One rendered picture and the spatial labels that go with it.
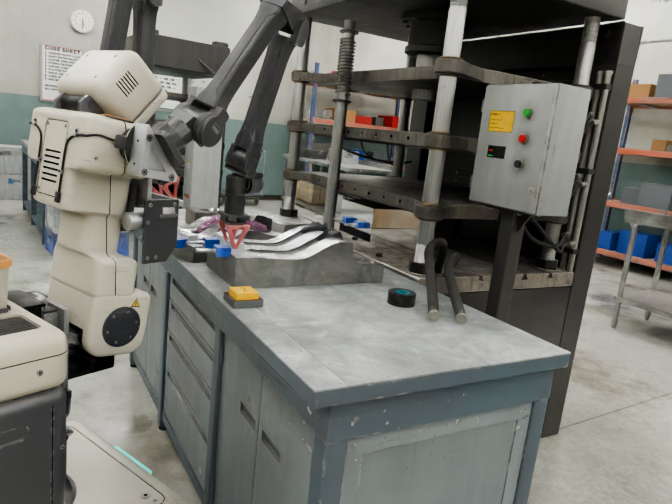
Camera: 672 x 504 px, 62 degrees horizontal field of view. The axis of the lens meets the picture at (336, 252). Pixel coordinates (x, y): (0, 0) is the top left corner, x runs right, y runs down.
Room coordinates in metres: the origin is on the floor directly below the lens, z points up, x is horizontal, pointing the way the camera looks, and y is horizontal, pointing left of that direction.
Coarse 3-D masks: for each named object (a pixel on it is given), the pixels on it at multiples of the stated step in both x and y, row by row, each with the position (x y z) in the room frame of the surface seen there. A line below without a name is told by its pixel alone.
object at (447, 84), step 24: (456, 0) 2.00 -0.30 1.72; (456, 24) 2.00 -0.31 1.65; (456, 48) 2.00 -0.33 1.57; (576, 72) 2.37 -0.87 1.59; (408, 120) 3.36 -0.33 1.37; (432, 168) 2.00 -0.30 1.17; (288, 192) 3.00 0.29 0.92; (432, 192) 2.00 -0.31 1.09; (288, 216) 2.98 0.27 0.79; (552, 240) 2.35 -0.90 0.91; (552, 264) 2.33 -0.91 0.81
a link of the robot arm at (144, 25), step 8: (136, 0) 1.70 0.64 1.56; (144, 0) 1.69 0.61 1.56; (152, 0) 1.68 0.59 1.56; (160, 0) 1.70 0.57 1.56; (136, 8) 1.70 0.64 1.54; (144, 8) 1.69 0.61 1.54; (152, 8) 1.71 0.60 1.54; (136, 16) 1.70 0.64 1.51; (144, 16) 1.69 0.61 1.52; (152, 16) 1.71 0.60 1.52; (136, 24) 1.70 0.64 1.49; (144, 24) 1.70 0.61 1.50; (152, 24) 1.72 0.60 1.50; (136, 32) 1.70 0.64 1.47; (144, 32) 1.70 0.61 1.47; (152, 32) 1.72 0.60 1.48; (136, 40) 1.70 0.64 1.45; (144, 40) 1.70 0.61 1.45; (152, 40) 1.72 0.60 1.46; (136, 48) 1.70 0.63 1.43; (144, 48) 1.70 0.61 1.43; (152, 48) 1.72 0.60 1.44; (144, 56) 1.70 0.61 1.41; (152, 56) 1.72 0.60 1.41; (152, 64) 1.72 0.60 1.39; (152, 72) 1.72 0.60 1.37; (152, 120) 1.72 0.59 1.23
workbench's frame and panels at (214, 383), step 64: (192, 320) 1.81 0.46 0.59; (192, 384) 1.76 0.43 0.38; (256, 384) 1.31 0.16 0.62; (384, 384) 1.02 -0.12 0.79; (448, 384) 1.10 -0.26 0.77; (512, 384) 1.23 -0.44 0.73; (192, 448) 1.72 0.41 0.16; (256, 448) 1.28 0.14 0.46; (320, 448) 1.00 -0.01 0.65; (384, 448) 1.06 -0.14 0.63; (448, 448) 1.16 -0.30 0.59; (512, 448) 1.26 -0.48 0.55
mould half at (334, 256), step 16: (256, 240) 1.81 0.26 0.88; (272, 240) 1.83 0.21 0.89; (304, 240) 1.75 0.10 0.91; (336, 240) 1.69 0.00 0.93; (208, 256) 1.72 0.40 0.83; (240, 256) 1.53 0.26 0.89; (256, 256) 1.55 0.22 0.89; (272, 256) 1.59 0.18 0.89; (288, 256) 1.63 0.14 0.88; (304, 256) 1.63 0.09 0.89; (320, 256) 1.64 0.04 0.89; (336, 256) 1.67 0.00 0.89; (352, 256) 1.70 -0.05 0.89; (224, 272) 1.58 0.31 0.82; (240, 272) 1.52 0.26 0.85; (256, 272) 1.54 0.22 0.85; (272, 272) 1.57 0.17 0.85; (288, 272) 1.59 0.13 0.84; (304, 272) 1.62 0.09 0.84; (336, 272) 1.68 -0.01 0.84; (352, 272) 1.71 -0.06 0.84; (368, 272) 1.74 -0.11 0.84
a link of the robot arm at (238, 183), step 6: (234, 174) 1.57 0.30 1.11; (228, 180) 1.56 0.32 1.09; (234, 180) 1.56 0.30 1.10; (240, 180) 1.56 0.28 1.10; (246, 180) 1.59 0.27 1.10; (228, 186) 1.56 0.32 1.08; (234, 186) 1.56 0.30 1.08; (240, 186) 1.57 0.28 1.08; (246, 186) 1.61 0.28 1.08; (228, 192) 1.56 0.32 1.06; (234, 192) 1.56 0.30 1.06; (240, 192) 1.57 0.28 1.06
